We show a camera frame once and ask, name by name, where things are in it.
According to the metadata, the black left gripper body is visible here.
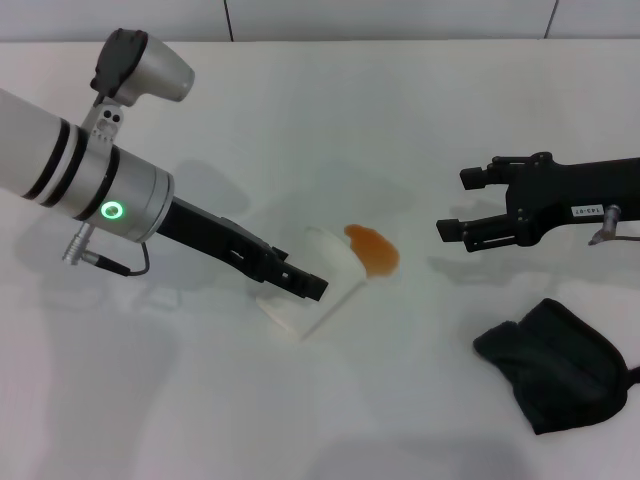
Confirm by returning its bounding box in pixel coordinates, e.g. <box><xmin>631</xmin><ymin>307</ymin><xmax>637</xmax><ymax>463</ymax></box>
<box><xmin>157</xmin><ymin>196</ymin><xmax>275</xmax><ymax>286</ymax></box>

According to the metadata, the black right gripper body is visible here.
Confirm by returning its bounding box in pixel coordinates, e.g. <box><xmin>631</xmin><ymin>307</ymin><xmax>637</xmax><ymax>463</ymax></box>
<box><xmin>504</xmin><ymin>151</ymin><xmax>640</xmax><ymax>249</ymax></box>

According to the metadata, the white paper cup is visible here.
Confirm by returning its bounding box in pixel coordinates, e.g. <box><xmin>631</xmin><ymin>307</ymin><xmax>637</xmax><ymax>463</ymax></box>
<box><xmin>255</xmin><ymin>225</ymin><xmax>368</xmax><ymax>344</ymax></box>

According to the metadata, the dark blue rag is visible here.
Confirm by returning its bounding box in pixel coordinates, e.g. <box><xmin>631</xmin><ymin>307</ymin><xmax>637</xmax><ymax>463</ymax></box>
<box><xmin>472</xmin><ymin>298</ymin><xmax>640</xmax><ymax>436</ymax></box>

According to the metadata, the brown water stain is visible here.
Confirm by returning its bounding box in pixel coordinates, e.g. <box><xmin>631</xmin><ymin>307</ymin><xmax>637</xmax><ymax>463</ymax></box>
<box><xmin>343</xmin><ymin>224</ymin><xmax>401</xmax><ymax>279</ymax></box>

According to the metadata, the right arm cable with plug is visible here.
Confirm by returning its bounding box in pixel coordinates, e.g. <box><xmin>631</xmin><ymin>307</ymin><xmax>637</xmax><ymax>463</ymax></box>
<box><xmin>588</xmin><ymin>203</ymin><xmax>640</xmax><ymax>247</ymax></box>

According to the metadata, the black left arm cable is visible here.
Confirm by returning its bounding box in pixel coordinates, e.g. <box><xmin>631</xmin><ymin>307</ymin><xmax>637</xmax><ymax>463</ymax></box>
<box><xmin>61</xmin><ymin>222</ymin><xmax>152</xmax><ymax>277</ymax></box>

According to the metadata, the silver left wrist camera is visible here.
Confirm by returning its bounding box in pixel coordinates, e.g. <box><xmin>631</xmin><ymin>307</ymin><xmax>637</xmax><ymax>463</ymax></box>
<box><xmin>79</xmin><ymin>28</ymin><xmax>197</xmax><ymax>151</ymax></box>

